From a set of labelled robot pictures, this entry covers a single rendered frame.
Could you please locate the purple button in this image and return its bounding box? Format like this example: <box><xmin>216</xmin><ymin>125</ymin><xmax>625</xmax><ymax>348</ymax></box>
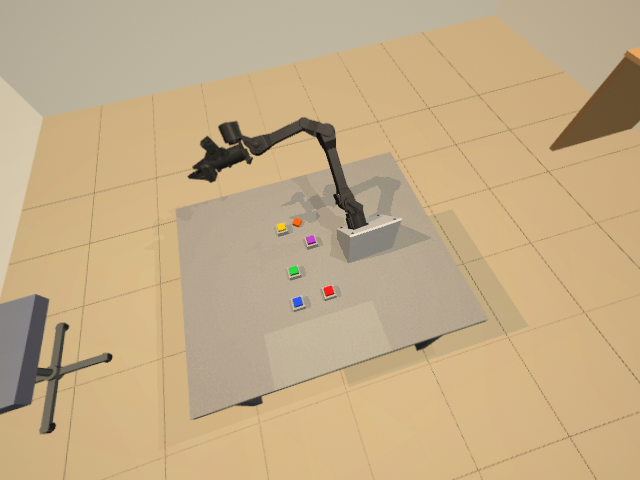
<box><xmin>304</xmin><ymin>235</ymin><xmax>318</xmax><ymax>250</ymax></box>

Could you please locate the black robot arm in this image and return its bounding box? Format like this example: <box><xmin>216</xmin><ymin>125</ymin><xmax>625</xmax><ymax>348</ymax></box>
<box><xmin>200</xmin><ymin>118</ymin><xmax>369</xmax><ymax>230</ymax></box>

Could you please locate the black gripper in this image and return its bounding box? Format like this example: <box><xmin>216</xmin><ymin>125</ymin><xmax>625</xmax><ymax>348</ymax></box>
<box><xmin>187</xmin><ymin>148</ymin><xmax>235</xmax><ymax>183</ymax></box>

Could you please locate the blue button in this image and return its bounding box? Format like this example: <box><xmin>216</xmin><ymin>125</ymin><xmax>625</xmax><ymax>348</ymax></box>
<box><xmin>291</xmin><ymin>295</ymin><xmax>306</xmax><ymax>312</ymax></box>

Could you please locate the red button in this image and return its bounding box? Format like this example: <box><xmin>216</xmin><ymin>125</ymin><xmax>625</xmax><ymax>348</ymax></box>
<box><xmin>321</xmin><ymin>284</ymin><xmax>337</xmax><ymax>301</ymax></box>

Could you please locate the green button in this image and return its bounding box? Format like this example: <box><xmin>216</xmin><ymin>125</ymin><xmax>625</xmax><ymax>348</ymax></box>
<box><xmin>287</xmin><ymin>265</ymin><xmax>302</xmax><ymax>281</ymax></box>

